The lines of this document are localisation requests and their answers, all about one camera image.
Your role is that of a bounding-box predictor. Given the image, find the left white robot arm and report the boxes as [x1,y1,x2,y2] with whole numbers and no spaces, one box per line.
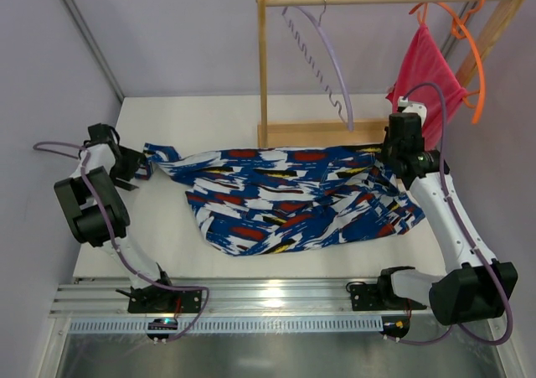
[54,123,173,306]

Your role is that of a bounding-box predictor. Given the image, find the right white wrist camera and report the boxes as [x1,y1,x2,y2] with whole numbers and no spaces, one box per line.
[397,96,428,124]

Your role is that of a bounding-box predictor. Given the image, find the blue patterned trousers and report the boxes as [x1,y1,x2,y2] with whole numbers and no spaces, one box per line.
[143,144,425,256]

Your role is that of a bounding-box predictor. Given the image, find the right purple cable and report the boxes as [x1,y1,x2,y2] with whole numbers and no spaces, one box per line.
[384,81,514,347]

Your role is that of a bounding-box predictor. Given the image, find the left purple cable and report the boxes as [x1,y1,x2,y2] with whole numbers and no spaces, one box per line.
[32,141,210,342]

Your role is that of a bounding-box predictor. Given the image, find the purple cable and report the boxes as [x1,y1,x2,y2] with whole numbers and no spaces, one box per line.
[32,141,210,342]
[384,81,514,347]

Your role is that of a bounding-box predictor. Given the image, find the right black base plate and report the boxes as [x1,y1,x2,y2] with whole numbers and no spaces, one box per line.
[345,281,427,312]

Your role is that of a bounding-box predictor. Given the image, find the aluminium mounting rail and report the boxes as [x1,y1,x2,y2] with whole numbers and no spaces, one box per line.
[49,276,441,317]

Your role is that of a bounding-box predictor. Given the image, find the slotted cable duct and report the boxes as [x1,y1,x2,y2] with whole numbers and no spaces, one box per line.
[68,315,384,335]

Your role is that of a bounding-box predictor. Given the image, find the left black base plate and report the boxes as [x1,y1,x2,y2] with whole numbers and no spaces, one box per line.
[116,286,203,314]

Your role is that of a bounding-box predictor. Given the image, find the pink cloth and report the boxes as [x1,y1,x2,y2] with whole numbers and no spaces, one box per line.
[386,24,467,150]

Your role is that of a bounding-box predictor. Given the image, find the orange clothes hanger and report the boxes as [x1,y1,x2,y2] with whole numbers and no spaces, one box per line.
[410,0,487,123]

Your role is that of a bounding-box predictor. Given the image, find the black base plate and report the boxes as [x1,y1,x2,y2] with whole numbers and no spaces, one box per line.
[116,286,203,314]
[345,281,427,312]

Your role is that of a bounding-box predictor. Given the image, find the lilac clothes hanger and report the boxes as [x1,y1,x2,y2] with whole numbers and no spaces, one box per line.
[281,0,354,132]

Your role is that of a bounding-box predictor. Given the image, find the wooden clothes rack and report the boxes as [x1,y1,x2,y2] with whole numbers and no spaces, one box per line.
[255,0,525,148]

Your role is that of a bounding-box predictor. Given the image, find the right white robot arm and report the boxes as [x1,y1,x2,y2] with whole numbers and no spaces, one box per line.
[379,112,518,325]

